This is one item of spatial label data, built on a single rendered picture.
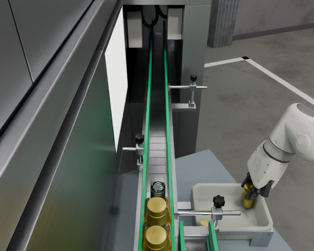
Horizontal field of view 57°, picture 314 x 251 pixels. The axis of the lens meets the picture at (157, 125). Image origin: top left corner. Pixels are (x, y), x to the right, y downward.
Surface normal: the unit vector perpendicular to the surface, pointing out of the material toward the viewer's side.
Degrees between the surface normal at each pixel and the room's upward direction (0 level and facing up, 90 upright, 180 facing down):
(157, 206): 0
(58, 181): 90
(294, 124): 59
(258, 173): 74
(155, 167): 0
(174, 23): 90
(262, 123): 0
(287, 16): 90
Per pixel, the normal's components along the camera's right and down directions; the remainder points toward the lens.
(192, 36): 0.00, 0.60
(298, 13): 0.37, 0.56
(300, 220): 0.00, -0.80
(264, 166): -0.95, -0.18
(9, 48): 1.00, 0.00
